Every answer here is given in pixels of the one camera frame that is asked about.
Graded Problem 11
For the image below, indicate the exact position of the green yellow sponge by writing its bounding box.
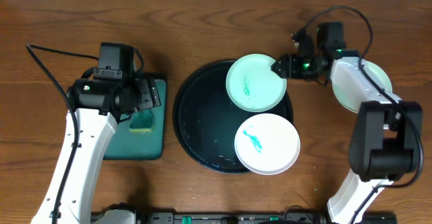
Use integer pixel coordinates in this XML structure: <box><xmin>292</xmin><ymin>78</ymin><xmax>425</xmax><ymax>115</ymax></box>
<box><xmin>129</xmin><ymin>109</ymin><xmax>154</xmax><ymax>133</ymax></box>

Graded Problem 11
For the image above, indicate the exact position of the pale green plate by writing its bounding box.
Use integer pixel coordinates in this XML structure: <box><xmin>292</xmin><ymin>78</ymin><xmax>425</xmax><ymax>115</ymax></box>
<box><xmin>225</xmin><ymin>53</ymin><xmax>287</xmax><ymax>113</ymax></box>

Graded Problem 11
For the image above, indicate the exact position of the mint green plate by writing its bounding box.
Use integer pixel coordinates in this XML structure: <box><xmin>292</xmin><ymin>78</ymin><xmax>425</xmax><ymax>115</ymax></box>
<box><xmin>330</xmin><ymin>57</ymin><xmax>399</xmax><ymax>113</ymax></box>

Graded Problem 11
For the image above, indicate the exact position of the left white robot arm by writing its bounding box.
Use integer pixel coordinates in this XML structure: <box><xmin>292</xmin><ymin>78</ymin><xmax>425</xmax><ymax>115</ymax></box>
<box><xmin>32</xmin><ymin>79</ymin><xmax>167</xmax><ymax>223</ymax></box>

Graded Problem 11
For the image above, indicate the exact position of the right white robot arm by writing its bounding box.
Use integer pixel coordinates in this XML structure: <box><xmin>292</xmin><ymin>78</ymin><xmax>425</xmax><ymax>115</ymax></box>
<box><xmin>271</xmin><ymin>33</ymin><xmax>424</xmax><ymax>223</ymax></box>

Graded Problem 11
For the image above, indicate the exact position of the dark rectangular water tray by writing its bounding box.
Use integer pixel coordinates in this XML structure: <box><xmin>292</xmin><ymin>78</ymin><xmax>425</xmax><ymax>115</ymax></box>
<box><xmin>104</xmin><ymin>74</ymin><xmax>167</xmax><ymax>161</ymax></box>

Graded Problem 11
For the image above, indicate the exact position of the round black serving tray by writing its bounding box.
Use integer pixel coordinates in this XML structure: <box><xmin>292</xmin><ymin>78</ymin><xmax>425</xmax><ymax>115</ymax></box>
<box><xmin>173</xmin><ymin>61</ymin><xmax>293</xmax><ymax>174</ymax></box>

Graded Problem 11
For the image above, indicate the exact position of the white plate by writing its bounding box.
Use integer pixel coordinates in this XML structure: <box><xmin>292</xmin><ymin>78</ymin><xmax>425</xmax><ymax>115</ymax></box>
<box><xmin>234</xmin><ymin>113</ymin><xmax>301</xmax><ymax>175</ymax></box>

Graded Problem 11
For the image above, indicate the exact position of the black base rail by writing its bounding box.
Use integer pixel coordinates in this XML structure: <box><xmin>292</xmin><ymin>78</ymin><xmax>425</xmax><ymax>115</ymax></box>
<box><xmin>90</xmin><ymin>211</ymin><xmax>398</xmax><ymax>224</ymax></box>

